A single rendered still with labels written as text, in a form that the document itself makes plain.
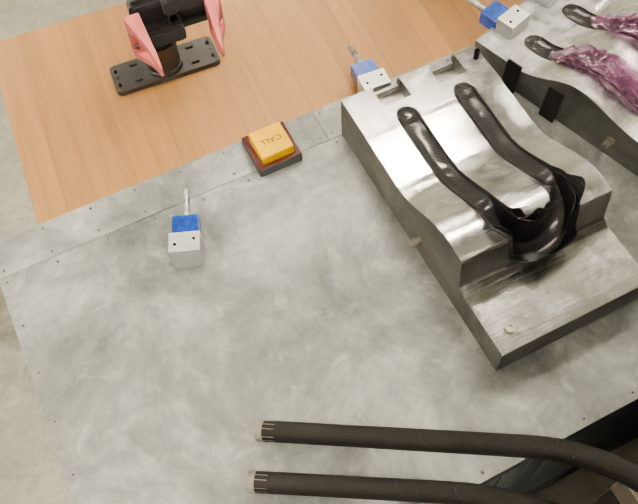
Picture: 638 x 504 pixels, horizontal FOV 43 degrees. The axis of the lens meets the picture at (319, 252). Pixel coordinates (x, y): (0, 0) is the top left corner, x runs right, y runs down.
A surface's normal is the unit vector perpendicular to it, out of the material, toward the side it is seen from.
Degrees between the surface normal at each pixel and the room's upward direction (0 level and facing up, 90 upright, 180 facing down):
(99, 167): 0
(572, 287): 0
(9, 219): 0
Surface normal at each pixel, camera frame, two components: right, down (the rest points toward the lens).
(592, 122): -0.72, 0.61
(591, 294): -0.04, -0.49
